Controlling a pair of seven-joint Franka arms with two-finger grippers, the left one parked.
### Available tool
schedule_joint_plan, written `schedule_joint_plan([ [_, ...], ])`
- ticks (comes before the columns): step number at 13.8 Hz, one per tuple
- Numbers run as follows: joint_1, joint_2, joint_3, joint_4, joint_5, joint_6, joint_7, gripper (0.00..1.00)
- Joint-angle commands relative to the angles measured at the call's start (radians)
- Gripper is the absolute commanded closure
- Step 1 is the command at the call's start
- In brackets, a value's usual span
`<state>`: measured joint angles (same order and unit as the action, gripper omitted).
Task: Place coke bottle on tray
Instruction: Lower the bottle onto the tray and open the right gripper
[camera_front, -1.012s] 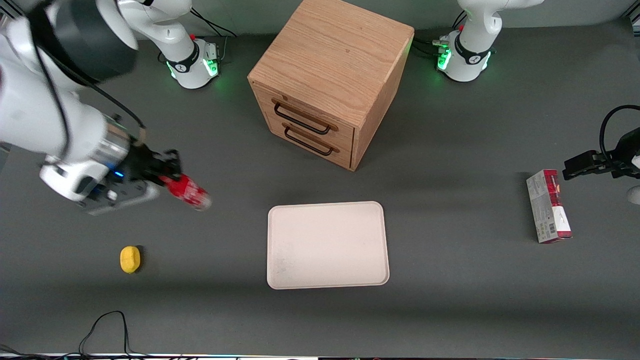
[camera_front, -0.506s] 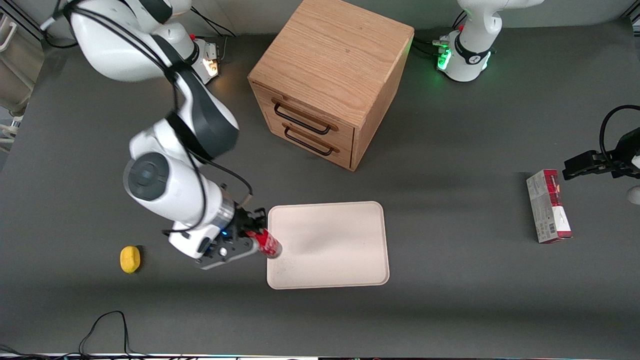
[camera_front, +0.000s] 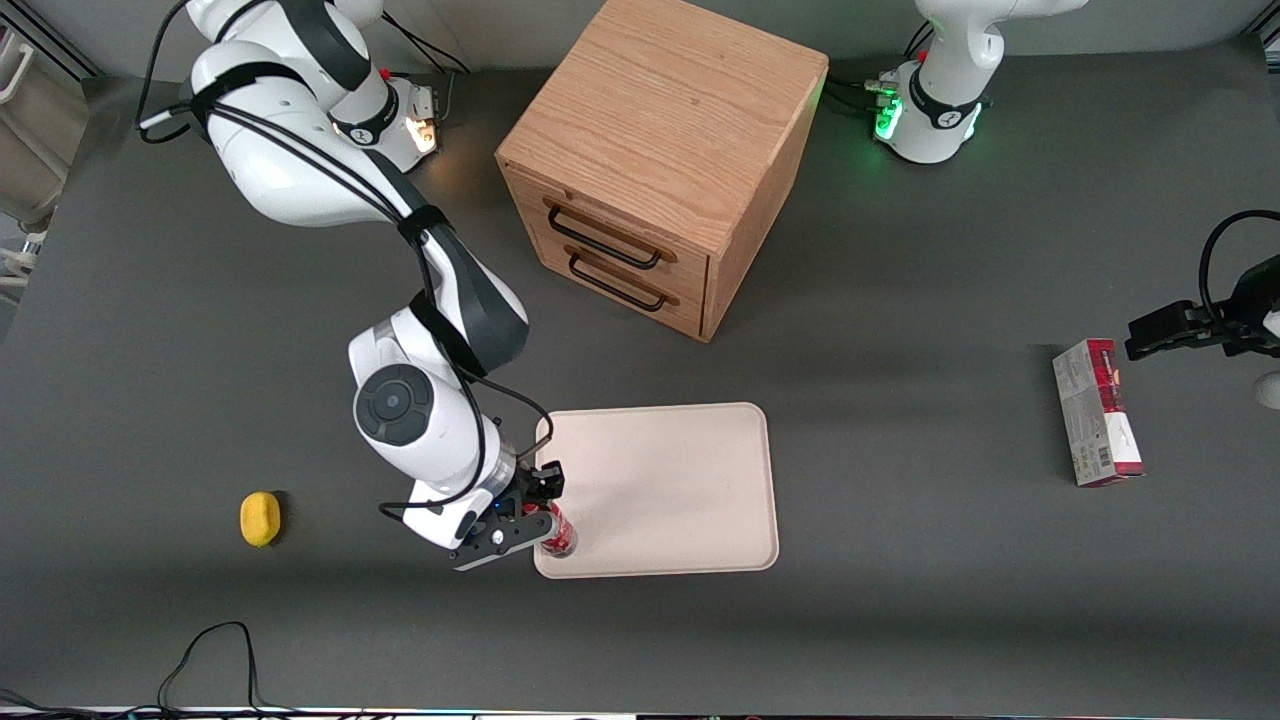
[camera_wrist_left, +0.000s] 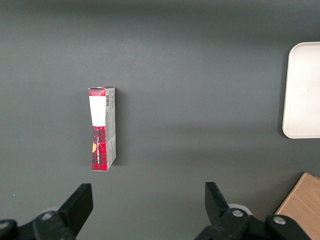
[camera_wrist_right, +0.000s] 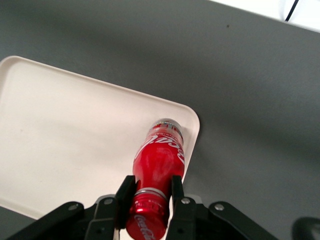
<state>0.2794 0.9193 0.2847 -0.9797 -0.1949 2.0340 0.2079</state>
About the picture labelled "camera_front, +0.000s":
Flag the black drawer handle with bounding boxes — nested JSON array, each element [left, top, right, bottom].
[[543, 197, 679, 271], [565, 246, 681, 313]]

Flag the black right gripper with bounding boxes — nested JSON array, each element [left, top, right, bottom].
[[486, 460, 567, 531]]

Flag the yellow lemon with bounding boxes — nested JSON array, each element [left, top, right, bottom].
[[239, 491, 283, 549]]

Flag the beige background furniture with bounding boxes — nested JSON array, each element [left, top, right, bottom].
[[0, 22, 101, 306]]

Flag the black base cables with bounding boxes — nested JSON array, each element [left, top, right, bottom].
[[824, 20, 937, 117], [378, 15, 477, 77]]

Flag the black left base cables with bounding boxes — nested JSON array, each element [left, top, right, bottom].
[[824, 20, 937, 117]]

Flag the beige rectangular tray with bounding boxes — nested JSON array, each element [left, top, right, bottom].
[[534, 402, 780, 580]]

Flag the black cable on table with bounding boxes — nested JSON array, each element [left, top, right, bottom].
[[0, 621, 401, 720]]

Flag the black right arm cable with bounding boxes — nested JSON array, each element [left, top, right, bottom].
[[136, 0, 555, 523]]

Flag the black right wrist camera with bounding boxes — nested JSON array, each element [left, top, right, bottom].
[[448, 512, 549, 573]]

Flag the red coke bottle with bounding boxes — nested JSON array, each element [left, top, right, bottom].
[[524, 502, 580, 559]]

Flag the black left gripper cable loop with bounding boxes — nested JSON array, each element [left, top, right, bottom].
[[1198, 209, 1280, 326]]

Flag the wooden drawer cabinet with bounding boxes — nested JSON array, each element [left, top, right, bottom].
[[495, 0, 830, 344]]

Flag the black right base cables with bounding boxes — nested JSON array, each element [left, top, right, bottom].
[[378, 15, 477, 77]]

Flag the red and white carton box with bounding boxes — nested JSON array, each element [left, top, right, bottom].
[[1051, 338, 1146, 489]]

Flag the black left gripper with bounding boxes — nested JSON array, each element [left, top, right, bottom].
[[1125, 254, 1280, 362]]

